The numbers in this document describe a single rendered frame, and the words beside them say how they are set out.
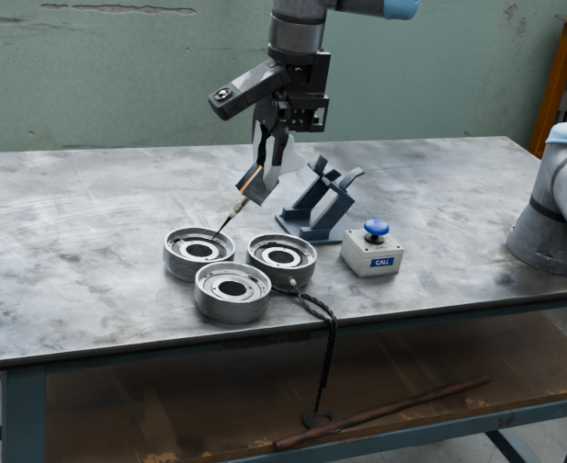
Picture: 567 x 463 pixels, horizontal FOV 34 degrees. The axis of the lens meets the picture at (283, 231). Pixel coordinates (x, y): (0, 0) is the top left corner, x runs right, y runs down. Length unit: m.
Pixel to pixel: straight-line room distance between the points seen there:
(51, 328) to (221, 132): 1.96
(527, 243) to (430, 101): 1.91
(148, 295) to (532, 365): 0.80
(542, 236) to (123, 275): 0.68
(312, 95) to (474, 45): 2.17
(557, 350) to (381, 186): 0.47
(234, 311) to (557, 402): 0.73
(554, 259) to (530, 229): 0.06
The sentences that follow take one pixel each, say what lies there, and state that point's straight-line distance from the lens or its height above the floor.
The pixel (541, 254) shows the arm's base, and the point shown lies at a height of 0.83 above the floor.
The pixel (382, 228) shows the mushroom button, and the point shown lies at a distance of 1.41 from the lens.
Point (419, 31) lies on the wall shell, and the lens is 3.31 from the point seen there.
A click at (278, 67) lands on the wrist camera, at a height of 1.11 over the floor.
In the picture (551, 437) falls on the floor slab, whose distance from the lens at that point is 2.58.
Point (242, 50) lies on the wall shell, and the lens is 3.03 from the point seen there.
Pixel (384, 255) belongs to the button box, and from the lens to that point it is 1.42.
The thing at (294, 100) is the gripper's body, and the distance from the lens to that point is 1.29.
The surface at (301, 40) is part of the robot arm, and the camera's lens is 1.26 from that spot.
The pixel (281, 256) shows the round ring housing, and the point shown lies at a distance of 1.39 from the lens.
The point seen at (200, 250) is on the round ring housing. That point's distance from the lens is 1.38.
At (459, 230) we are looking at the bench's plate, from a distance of 1.63.
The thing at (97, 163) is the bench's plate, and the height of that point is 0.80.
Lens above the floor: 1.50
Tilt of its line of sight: 28 degrees down
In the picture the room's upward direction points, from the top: 9 degrees clockwise
